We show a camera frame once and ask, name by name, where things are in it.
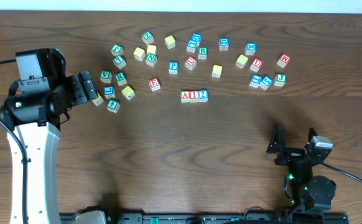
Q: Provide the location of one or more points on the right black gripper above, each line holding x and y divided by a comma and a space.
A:
291, 154

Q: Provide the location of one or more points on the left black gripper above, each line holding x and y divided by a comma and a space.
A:
79, 95

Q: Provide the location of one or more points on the blue 2 block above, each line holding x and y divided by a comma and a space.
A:
203, 95

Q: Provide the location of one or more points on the red A block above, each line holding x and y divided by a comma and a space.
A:
185, 96

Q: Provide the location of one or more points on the red I block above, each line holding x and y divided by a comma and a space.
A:
194, 96

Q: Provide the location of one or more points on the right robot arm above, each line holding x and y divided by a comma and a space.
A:
311, 195

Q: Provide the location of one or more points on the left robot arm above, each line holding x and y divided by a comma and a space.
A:
31, 113

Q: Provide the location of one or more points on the yellow G block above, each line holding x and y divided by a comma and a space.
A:
99, 100

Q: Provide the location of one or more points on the green V block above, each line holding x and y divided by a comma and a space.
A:
106, 76

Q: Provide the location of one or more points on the blue L block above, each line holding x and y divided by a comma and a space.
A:
109, 92

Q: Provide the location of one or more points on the green 4 block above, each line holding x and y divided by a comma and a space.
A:
113, 106

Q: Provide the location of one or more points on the green R block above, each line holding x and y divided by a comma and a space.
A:
120, 78

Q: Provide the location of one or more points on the green 7 block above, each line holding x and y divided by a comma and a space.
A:
119, 62

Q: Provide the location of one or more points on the yellow block near L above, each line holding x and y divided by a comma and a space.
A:
128, 92

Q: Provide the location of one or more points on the green J block upper left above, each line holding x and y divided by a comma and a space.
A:
117, 50

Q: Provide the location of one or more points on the green j block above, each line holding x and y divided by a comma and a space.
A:
280, 80
117, 50

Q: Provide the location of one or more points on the green J block right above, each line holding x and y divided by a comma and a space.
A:
280, 80

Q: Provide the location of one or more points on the blue G block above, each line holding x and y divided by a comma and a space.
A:
266, 82

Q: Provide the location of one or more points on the yellow block left upper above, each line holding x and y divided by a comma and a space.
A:
139, 54

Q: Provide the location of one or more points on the blue block lower right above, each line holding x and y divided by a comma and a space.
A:
255, 81

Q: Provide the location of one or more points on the red E block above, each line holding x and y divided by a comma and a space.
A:
154, 84

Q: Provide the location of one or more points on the green N block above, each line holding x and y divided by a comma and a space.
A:
151, 59

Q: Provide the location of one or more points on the red M block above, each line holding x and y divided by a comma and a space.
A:
283, 60

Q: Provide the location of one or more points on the pale yellow block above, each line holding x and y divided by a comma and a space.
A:
151, 49

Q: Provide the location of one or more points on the red U block right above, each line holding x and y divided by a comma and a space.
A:
256, 65

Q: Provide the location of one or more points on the red u block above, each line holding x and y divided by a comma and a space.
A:
256, 65
190, 63

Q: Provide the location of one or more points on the green Z block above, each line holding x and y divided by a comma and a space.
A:
147, 38

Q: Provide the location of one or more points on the blue P block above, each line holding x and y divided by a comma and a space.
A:
173, 67

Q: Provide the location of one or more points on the blue X block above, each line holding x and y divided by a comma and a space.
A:
250, 48

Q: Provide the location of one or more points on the yellow block top centre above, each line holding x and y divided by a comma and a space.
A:
170, 42

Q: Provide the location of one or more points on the yellow block centre right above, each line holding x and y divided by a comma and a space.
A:
217, 71

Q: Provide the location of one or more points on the red U block centre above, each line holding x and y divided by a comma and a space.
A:
190, 63

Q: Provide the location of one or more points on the blue D block right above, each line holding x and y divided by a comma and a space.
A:
224, 44

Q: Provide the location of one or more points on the blue block left of D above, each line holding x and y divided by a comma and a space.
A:
191, 46

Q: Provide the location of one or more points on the green B block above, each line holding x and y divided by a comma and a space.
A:
202, 53

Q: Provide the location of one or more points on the blue D block upper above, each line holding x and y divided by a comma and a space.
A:
197, 38

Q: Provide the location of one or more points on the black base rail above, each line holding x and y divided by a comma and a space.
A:
137, 218

